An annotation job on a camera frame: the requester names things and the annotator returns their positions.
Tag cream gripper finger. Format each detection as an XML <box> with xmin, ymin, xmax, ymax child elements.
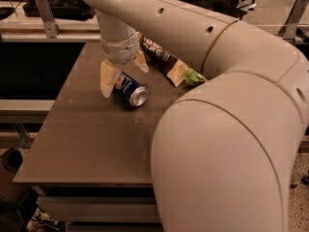
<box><xmin>133</xmin><ymin>50</ymin><xmax>149</xmax><ymax>73</ymax></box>
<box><xmin>100</xmin><ymin>60</ymin><xmax>120</xmax><ymax>99</ymax></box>

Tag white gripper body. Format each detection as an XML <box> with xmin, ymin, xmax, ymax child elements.
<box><xmin>100</xmin><ymin>33</ymin><xmax>139</xmax><ymax>64</ymax></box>

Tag blue pepsi can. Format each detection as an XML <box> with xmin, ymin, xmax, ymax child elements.
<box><xmin>114</xmin><ymin>72</ymin><xmax>148</xmax><ymax>107</ymax></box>

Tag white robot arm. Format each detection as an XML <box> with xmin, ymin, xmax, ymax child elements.
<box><xmin>84</xmin><ymin>0</ymin><xmax>308</xmax><ymax>232</ymax></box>

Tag brown sea salt chip bag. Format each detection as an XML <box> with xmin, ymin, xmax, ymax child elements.
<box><xmin>140</xmin><ymin>36</ymin><xmax>189</xmax><ymax>87</ymax></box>

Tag green snack bag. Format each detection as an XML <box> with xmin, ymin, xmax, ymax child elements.
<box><xmin>184</xmin><ymin>69</ymin><xmax>207</xmax><ymax>86</ymax></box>

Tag black equipment box left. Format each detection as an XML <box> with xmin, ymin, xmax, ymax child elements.
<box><xmin>22</xmin><ymin>0</ymin><xmax>96</xmax><ymax>21</ymax></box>

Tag grey table with drawers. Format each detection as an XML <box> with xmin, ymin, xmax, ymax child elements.
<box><xmin>13</xmin><ymin>42</ymin><xmax>194</xmax><ymax>232</ymax></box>

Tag brown bin lower left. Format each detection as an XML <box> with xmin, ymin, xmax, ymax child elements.
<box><xmin>0</xmin><ymin>148</ymin><xmax>38</xmax><ymax>232</ymax></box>

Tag left metal rail bracket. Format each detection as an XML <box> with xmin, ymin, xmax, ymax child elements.
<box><xmin>35</xmin><ymin>0</ymin><xmax>60</xmax><ymax>39</ymax></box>

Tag metal rail bracket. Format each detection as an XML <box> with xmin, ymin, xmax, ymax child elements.
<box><xmin>279</xmin><ymin>0</ymin><xmax>309</xmax><ymax>41</ymax></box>
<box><xmin>35</xmin><ymin>0</ymin><xmax>60</xmax><ymax>39</ymax></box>

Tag horizontal metal rail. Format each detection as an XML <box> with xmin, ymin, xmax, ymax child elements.
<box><xmin>1</xmin><ymin>32</ymin><xmax>99</xmax><ymax>43</ymax></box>

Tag right metal rail bracket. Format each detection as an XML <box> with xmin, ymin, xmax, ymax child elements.
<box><xmin>279</xmin><ymin>0</ymin><xmax>309</xmax><ymax>41</ymax></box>

